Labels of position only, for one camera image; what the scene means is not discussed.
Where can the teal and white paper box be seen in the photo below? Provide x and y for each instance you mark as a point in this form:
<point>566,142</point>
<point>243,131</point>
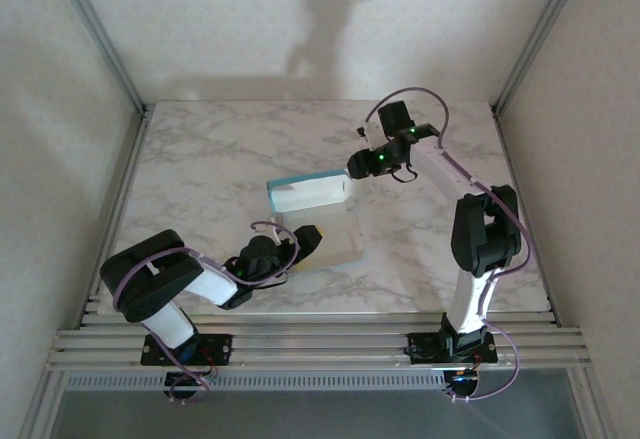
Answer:
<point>310,194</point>

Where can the aluminium lower frame leg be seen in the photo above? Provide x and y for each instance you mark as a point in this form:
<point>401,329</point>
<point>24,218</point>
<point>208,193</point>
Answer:
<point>42,404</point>
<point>592,404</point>

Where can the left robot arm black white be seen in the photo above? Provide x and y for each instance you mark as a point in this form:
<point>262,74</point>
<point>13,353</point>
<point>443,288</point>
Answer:
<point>145,279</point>

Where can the aluminium rail beam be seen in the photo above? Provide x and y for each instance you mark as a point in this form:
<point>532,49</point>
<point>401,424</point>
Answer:
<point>320,344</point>

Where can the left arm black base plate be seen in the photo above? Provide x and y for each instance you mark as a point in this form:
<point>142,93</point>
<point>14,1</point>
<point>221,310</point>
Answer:
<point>220,346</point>

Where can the black controller board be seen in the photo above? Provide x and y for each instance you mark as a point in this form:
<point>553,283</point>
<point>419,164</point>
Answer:
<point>182,384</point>
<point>462,384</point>

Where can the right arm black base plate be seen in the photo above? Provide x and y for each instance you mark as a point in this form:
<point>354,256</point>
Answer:
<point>422,346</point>

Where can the aluminium side rail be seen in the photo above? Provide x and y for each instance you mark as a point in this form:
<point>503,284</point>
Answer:
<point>128,174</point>
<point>505,149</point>

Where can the aluminium corner post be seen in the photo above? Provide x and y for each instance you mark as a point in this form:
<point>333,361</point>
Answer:
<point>539,34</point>
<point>101,34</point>

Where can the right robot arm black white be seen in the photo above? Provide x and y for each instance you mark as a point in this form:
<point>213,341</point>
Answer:
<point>485,229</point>

